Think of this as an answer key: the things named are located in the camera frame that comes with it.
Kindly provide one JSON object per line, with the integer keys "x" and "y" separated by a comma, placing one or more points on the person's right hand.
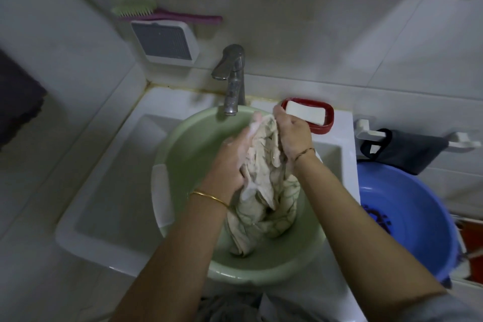
{"x": 294, "y": 133}

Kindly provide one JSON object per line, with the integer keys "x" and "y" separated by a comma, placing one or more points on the person's left hand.
{"x": 234, "y": 159}

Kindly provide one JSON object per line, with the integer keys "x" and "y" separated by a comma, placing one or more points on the white soap bar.
{"x": 305, "y": 112}

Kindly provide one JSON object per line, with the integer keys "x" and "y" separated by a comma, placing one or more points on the red soap dish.
{"x": 328, "y": 123}

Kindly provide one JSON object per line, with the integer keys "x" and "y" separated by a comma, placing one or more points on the cream leaf-patterned clothes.
{"x": 264, "y": 189}

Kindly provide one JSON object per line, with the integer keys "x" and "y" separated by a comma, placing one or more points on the light green plastic basin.
{"x": 188, "y": 152}

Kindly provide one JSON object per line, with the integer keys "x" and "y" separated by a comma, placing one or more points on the metal faucet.
{"x": 233, "y": 80}

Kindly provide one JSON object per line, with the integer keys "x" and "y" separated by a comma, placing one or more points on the person's left forearm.
{"x": 170, "y": 265}

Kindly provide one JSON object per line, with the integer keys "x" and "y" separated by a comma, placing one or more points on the person's right forearm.
{"x": 369, "y": 235}

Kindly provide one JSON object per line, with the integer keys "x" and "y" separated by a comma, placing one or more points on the person's grey patterned shirt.
{"x": 241, "y": 308}

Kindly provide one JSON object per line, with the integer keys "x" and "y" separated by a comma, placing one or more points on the gold bangle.
{"x": 209, "y": 197}

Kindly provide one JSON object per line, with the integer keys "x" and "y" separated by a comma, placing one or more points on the dark grey cloth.
{"x": 411, "y": 150}

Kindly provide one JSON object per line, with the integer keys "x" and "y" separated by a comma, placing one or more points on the white ceramic sink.
{"x": 109, "y": 189}

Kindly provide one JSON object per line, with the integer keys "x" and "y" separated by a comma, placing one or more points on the blue plastic basin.
{"x": 411, "y": 216}

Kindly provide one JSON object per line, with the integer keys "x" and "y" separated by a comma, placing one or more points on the green and pink scrub brush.
{"x": 181, "y": 16}

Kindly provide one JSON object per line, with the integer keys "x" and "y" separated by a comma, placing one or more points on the red bucket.
{"x": 471, "y": 242}

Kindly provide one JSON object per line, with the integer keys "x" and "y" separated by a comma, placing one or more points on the dark purple towel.
{"x": 17, "y": 99}

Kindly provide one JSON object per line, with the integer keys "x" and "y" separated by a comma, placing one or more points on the white wall box grey ribbed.
{"x": 166, "y": 42}

